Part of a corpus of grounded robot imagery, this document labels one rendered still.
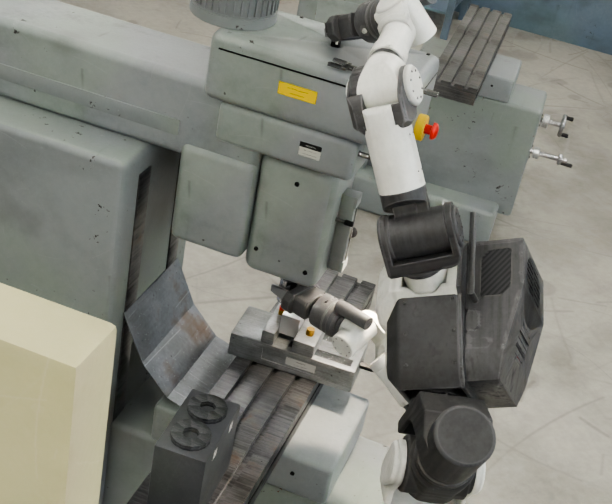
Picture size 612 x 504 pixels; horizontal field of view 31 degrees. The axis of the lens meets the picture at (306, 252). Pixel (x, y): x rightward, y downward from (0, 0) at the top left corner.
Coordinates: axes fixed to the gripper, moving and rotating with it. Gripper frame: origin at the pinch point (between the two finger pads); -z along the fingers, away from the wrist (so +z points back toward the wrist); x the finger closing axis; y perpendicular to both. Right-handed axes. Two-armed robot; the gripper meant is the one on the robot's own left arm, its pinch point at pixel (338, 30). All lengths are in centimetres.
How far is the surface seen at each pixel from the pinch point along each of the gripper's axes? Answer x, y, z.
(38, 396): -130, -34, 125
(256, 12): -14.9, 6.2, -8.9
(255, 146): -15.9, -22.7, -15.8
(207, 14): -23.3, 7.4, -15.6
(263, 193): -12.5, -33.8, -20.6
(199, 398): -37, -77, -23
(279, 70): -15.1, -7.1, -3.3
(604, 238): 323, -106, -200
